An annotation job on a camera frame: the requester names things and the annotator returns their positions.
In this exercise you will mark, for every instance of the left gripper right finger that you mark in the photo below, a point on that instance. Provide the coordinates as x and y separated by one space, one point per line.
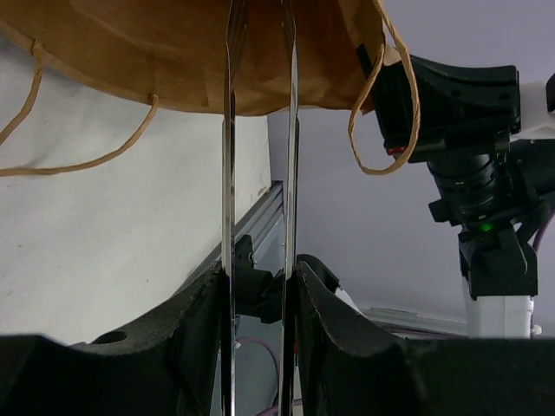
350 366

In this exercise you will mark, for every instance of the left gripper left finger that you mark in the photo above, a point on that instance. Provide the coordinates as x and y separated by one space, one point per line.
162 363

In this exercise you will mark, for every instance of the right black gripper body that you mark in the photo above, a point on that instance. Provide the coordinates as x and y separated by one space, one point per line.
464 111

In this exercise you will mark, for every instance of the metal tongs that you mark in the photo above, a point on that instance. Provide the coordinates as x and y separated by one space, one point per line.
234 40

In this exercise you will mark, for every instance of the brown paper bag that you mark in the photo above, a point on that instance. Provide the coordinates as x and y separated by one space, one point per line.
190 55

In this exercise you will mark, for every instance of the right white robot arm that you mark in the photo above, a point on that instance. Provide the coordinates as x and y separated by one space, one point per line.
502 211

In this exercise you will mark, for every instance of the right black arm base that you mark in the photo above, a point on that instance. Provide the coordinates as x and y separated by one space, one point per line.
258 293

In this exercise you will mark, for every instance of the aluminium frame rail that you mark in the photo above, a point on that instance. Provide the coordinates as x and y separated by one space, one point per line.
264 222

